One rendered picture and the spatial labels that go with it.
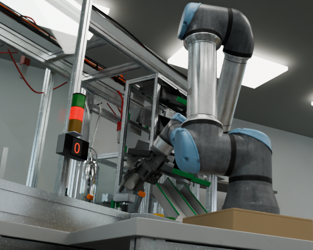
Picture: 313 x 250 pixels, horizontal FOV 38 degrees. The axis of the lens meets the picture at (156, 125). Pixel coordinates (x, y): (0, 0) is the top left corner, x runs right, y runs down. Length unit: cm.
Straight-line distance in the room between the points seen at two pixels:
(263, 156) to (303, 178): 626
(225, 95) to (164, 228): 80
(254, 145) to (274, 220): 20
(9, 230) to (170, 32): 389
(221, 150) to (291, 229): 26
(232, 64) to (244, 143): 33
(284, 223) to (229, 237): 39
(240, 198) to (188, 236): 42
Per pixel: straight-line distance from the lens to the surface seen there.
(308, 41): 491
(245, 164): 121
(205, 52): 133
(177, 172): 187
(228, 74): 146
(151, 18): 452
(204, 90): 126
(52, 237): 109
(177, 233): 77
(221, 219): 114
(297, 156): 750
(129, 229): 77
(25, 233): 104
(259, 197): 118
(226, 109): 150
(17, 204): 113
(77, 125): 168
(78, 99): 171
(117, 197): 170
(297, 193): 734
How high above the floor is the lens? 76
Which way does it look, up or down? 19 degrees up
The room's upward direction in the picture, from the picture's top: 4 degrees clockwise
